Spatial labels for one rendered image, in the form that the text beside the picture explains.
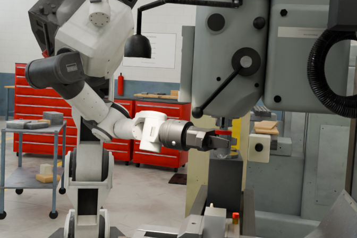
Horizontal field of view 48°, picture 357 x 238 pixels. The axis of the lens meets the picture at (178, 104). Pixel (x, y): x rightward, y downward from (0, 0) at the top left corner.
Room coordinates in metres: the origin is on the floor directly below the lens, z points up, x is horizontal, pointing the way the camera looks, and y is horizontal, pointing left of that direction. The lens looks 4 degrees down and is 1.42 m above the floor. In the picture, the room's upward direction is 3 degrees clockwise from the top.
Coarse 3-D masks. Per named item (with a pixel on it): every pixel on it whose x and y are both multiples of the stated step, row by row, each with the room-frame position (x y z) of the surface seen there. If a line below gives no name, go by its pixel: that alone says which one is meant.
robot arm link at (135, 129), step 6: (138, 114) 1.26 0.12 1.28; (144, 114) 1.22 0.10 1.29; (150, 114) 1.20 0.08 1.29; (156, 114) 1.20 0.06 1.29; (162, 114) 1.20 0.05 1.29; (132, 120) 1.28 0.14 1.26; (138, 120) 1.26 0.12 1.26; (144, 120) 1.26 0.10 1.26; (162, 120) 1.20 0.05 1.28; (132, 126) 1.26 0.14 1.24; (138, 126) 1.28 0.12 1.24; (132, 132) 1.26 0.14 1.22; (138, 132) 1.27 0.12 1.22; (138, 138) 1.27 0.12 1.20
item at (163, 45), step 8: (144, 32) 10.41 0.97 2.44; (152, 32) 10.38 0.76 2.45; (152, 40) 10.38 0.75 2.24; (160, 40) 10.34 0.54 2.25; (168, 40) 10.31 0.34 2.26; (152, 48) 10.37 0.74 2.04; (160, 48) 10.34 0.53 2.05; (168, 48) 10.31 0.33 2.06; (152, 56) 10.37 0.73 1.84; (160, 56) 10.34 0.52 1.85; (168, 56) 10.30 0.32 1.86; (128, 64) 10.48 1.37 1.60; (136, 64) 10.44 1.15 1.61; (144, 64) 10.41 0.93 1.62; (152, 64) 10.37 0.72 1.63; (160, 64) 10.34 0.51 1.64; (168, 64) 10.30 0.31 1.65
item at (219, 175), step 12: (216, 156) 1.43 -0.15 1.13; (228, 156) 1.41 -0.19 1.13; (240, 156) 1.47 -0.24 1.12; (216, 168) 1.40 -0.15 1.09; (228, 168) 1.40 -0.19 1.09; (240, 168) 1.39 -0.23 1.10; (216, 180) 1.40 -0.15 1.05; (228, 180) 1.40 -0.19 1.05; (240, 180) 1.39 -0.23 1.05; (216, 192) 1.40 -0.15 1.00; (228, 192) 1.40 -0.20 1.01; (240, 192) 1.39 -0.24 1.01; (216, 204) 1.40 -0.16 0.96; (228, 204) 1.40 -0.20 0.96; (240, 204) 1.39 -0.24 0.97
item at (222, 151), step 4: (216, 136) 1.09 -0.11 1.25; (220, 136) 1.08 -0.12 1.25; (224, 136) 1.08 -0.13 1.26; (228, 136) 1.08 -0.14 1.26; (216, 148) 1.09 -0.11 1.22; (220, 148) 1.08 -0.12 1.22; (224, 148) 1.08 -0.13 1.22; (228, 148) 1.08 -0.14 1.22; (216, 152) 1.09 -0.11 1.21; (220, 152) 1.08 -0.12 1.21; (224, 152) 1.08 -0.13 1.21; (228, 152) 1.08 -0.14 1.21
